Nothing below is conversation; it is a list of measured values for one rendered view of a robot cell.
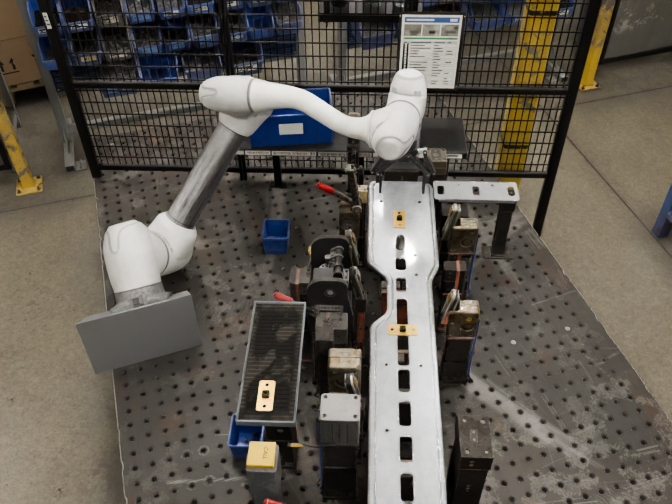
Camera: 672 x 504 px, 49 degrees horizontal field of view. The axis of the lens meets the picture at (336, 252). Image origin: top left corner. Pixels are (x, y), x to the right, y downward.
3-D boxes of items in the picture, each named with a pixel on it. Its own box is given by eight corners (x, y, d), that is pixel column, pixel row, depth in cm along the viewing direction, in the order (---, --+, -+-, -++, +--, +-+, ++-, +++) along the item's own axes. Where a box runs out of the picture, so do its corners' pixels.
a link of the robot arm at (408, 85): (392, 106, 217) (382, 131, 209) (394, 59, 206) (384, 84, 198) (428, 111, 215) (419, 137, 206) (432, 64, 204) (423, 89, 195)
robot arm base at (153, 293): (107, 315, 223) (102, 297, 223) (118, 309, 245) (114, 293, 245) (166, 300, 226) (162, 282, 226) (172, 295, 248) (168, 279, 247)
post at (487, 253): (512, 259, 269) (526, 200, 249) (482, 258, 270) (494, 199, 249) (510, 247, 274) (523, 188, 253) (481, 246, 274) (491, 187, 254)
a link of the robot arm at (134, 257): (102, 296, 232) (85, 229, 231) (134, 287, 249) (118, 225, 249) (146, 286, 227) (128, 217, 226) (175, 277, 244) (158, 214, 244)
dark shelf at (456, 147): (467, 159, 263) (468, 153, 261) (218, 155, 266) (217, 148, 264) (462, 124, 278) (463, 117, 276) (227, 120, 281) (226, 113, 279)
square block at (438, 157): (438, 236, 278) (448, 161, 252) (417, 236, 278) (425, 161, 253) (437, 222, 284) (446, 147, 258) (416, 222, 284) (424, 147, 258)
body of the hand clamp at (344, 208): (358, 286, 261) (359, 213, 236) (339, 285, 261) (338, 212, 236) (358, 274, 265) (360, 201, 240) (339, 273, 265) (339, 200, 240)
